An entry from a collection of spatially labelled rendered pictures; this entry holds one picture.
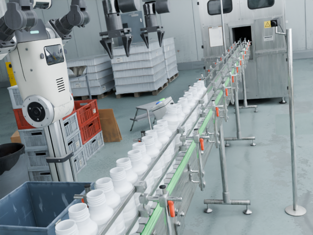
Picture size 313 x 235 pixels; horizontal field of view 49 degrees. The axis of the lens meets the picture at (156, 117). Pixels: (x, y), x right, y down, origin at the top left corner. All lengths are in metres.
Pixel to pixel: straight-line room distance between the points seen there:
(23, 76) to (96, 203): 1.01
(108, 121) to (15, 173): 2.01
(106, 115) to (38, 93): 3.22
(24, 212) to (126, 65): 6.71
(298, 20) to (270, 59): 5.59
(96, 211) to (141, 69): 7.25
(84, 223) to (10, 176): 2.48
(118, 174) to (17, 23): 0.79
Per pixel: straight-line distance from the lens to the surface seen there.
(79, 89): 8.79
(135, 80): 8.01
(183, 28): 11.65
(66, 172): 1.77
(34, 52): 1.59
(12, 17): 1.43
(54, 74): 1.65
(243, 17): 5.87
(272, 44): 5.88
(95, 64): 8.45
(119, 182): 0.83
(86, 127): 4.45
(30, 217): 1.56
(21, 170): 3.21
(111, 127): 4.88
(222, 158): 2.68
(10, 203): 1.46
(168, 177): 1.16
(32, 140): 3.78
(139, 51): 7.89
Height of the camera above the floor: 1.48
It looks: 14 degrees down
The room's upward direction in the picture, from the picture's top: 8 degrees counter-clockwise
